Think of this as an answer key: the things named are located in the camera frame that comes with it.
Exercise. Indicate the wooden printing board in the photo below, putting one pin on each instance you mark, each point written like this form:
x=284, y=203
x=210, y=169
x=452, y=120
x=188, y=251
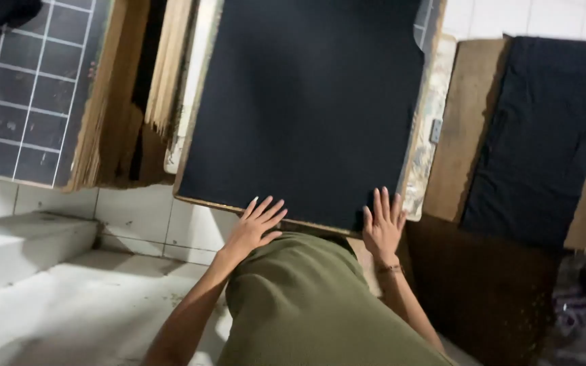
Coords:
x=425, y=142

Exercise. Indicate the brown wooden table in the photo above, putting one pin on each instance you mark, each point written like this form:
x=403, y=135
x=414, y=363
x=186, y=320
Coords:
x=481, y=203

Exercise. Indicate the white concrete step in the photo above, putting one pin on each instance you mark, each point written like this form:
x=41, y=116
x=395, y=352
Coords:
x=23, y=249

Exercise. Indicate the olive green shirt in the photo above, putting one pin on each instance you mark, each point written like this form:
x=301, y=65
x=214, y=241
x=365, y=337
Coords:
x=313, y=310

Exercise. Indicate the heap of shiny plastic bags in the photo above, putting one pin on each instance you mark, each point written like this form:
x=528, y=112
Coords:
x=585, y=284

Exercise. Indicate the stack of wooden boards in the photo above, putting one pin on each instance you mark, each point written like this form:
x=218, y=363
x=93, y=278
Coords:
x=135, y=96

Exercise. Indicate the person's right hand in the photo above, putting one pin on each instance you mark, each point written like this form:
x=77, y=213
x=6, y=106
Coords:
x=383, y=231

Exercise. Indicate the folded black cloth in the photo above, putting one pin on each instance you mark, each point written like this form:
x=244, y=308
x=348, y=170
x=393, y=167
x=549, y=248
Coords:
x=537, y=142

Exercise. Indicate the person's left hand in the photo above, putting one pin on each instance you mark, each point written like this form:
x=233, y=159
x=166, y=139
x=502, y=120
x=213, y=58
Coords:
x=246, y=234

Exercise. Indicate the dark cloth bundle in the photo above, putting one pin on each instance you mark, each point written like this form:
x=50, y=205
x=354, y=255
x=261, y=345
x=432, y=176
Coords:
x=0, y=12

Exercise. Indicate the gridded cutting mat board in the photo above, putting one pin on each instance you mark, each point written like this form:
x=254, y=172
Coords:
x=23, y=91

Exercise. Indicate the black fabric sheet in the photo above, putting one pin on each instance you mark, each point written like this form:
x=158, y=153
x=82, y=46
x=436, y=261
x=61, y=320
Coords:
x=303, y=101

